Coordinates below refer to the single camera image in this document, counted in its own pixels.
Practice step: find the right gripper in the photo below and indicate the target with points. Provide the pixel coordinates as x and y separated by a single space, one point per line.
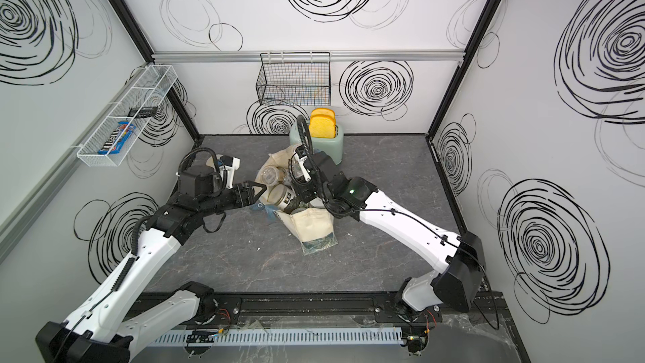
303 187

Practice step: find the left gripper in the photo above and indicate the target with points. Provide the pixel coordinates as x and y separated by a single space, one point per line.
248 198

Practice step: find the white lid dark jar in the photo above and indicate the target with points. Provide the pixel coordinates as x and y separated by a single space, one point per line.
284 198

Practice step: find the beige canvas tote bag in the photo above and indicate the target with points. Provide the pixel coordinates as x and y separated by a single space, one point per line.
311 223

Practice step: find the clear lid seed jar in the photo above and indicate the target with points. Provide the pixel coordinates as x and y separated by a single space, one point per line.
272 176

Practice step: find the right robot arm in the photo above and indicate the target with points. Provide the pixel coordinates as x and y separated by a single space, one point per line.
457 261

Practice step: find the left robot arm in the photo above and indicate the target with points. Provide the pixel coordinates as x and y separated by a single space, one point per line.
99 331

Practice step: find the mint green toaster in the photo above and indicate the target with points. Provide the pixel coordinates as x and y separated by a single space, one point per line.
332 147

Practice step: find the front yellow bread slice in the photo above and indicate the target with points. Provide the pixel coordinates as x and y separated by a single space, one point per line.
322 126

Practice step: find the yellow bread slice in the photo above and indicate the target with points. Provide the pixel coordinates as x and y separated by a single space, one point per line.
324 112
322 126

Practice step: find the beige lid jar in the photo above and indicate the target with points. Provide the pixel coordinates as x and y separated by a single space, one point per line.
214 162

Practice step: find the rear yellow bread slice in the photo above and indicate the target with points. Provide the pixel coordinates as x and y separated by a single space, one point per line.
324 112

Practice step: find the black small box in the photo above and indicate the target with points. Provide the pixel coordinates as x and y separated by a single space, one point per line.
145 112

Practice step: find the blue candy packet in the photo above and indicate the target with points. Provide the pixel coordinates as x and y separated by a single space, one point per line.
117 139

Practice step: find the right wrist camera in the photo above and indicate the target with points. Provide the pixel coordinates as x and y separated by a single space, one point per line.
299 169

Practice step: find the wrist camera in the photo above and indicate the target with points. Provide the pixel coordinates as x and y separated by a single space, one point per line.
228 166
299 169

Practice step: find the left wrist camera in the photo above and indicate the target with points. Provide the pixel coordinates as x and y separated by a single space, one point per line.
228 166

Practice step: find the black wire basket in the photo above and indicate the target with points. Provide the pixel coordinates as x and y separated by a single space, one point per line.
301 78

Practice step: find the white slotted cable duct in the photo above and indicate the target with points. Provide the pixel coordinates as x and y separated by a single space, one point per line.
283 337

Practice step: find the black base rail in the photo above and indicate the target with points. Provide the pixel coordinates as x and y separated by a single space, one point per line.
382 307

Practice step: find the white wire shelf basket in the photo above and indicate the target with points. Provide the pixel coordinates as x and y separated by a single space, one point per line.
148 86

